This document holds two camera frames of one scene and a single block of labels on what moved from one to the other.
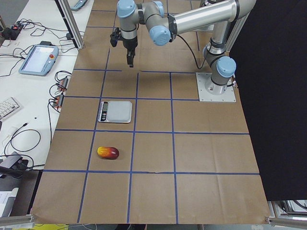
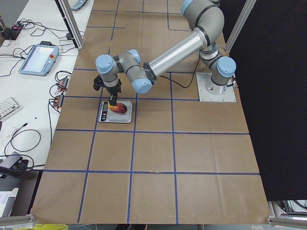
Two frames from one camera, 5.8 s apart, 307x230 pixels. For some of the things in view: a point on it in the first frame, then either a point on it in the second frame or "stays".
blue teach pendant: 39,59 stays
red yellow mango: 108,153 to 119,108
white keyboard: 7,106 stays
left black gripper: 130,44 to 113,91
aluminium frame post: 71,23 stays
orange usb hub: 63,84 stays
